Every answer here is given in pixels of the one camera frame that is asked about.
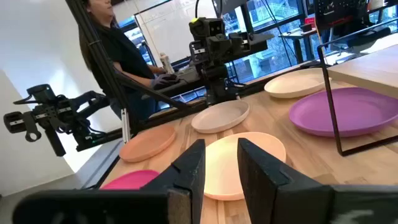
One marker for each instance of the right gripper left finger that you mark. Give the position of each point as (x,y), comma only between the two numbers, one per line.
(186,174)

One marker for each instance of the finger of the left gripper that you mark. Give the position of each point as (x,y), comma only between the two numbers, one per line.
(220,44)
(241,42)

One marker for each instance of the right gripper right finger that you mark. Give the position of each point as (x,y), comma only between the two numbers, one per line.
(264,186)

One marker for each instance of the pale pink plate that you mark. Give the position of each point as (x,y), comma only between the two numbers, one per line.
(222,168)

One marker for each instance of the terracotta plate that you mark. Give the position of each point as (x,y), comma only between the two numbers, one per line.
(146,143)

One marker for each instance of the light grey plate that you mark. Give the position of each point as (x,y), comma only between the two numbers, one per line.
(219,116)

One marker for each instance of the magenta plate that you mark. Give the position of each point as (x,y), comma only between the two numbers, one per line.
(130,180)

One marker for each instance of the cream plate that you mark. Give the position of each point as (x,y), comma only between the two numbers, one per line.
(292,84)

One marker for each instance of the purple plate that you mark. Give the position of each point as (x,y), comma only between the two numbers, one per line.
(367,112)

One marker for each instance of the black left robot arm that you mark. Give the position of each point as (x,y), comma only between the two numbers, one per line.
(217,90)

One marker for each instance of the dark grey desk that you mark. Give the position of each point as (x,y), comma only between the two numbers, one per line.
(258,45)

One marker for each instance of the white bottle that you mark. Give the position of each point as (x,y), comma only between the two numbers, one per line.
(167,63)

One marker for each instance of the whiteboard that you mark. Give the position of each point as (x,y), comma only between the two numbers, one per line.
(168,31)

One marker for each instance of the background work table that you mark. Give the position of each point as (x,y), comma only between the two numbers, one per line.
(295,34)

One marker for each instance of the person's hand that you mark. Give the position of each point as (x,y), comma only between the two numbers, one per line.
(163,81)

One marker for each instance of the person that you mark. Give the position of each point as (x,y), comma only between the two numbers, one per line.
(124,53)

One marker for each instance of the black perforated panel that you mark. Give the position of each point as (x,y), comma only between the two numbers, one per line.
(339,14)

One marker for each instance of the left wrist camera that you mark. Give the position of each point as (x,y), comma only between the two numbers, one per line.
(213,27)

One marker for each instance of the silver metal bracket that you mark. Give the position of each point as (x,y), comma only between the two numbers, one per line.
(125,124)

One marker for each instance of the wooden shelf black metal frame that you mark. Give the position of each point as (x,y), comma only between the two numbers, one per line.
(373,65)

